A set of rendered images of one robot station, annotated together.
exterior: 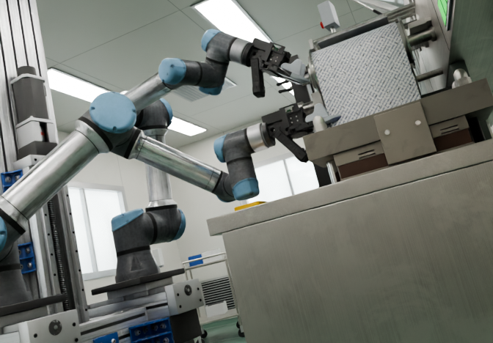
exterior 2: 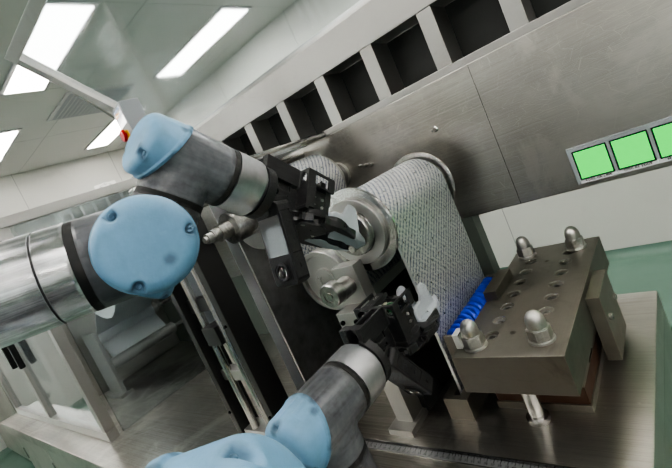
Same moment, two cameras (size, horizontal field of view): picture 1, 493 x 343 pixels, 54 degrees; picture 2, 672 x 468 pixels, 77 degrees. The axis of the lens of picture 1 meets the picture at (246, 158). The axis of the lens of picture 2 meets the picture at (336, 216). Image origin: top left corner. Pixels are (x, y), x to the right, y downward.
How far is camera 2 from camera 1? 1.28 m
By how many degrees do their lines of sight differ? 69
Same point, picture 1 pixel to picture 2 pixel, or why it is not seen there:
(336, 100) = (423, 274)
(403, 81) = (462, 238)
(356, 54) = (421, 201)
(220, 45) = (212, 164)
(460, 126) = not seen: hidden behind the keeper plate
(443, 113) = not seen: hidden behind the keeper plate
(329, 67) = (402, 220)
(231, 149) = (347, 435)
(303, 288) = not seen: outside the picture
